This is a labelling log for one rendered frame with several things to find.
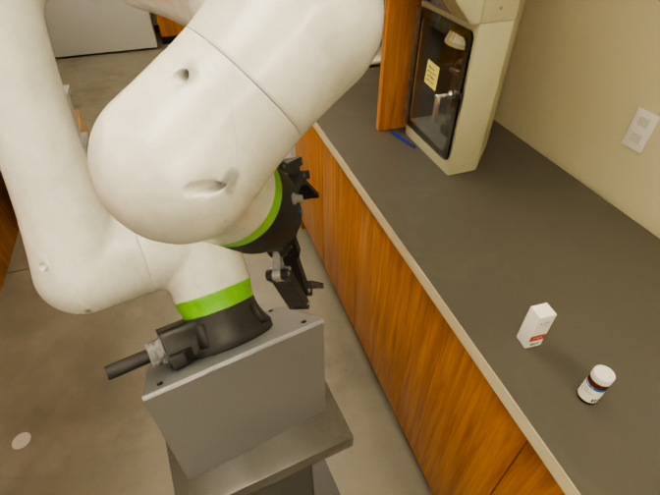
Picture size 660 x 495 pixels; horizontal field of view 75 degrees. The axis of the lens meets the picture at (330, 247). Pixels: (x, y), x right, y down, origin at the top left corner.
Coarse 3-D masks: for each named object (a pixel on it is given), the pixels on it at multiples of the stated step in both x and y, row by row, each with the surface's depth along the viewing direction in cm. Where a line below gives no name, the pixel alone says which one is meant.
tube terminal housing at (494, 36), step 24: (504, 0) 112; (480, 24) 114; (504, 24) 116; (480, 48) 119; (504, 48) 121; (480, 72) 124; (504, 72) 136; (480, 96) 129; (480, 120) 135; (456, 144) 138; (480, 144) 142; (456, 168) 145
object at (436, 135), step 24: (432, 24) 133; (456, 24) 122; (432, 48) 135; (456, 48) 124; (456, 72) 126; (432, 96) 141; (456, 96) 129; (408, 120) 161; (456, 120) 133; (432, 144) 148
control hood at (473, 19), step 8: (448, 0) 112; (456, 0) 108; (464, 0) 109; (472, 0) 109; (480, 0) 110; (448, 8) 118; (456, 8) 112; (464, 8) 110; (472, 8) 111; (480, 8) 111; (456, 16) 118; (464, 16) 113; (472, 16) 112; (480, 16) 113; (472, 24) 114
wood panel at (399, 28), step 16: (400, 0) 140; (416, 0) 142; (384, 16) 144; (400, 16) 143; (384, 32) 147; (400, 32) 147; (384, 48) 150; (400, 48) 151; (384, 64) 152; (400, 64) 154; (384, 80) 156; (400, 80) 158; (384, 96) 161; (400, 96) 163; (384, 112) 165; (400, 112) 167; (384, 128) 169
